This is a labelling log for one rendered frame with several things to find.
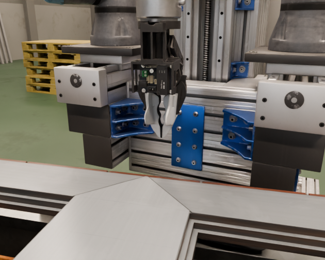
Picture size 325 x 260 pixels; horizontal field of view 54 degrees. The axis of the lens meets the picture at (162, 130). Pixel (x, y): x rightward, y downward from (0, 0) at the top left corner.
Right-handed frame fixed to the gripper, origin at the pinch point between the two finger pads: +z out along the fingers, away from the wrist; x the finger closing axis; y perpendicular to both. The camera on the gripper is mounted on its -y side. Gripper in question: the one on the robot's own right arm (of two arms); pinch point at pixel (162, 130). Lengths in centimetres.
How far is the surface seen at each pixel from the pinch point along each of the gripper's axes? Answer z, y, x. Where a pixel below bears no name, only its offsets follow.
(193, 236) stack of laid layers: 7.8, 20.5, 9.2
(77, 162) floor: 90, -158, -110
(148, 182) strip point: 5.6, 10.9, 0.2
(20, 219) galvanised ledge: 22.4, 4.5, -31.9
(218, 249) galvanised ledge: 22.2, 4.5, 12.3
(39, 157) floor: 90, -160, -147
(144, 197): 5.6, 15.8, 1.0
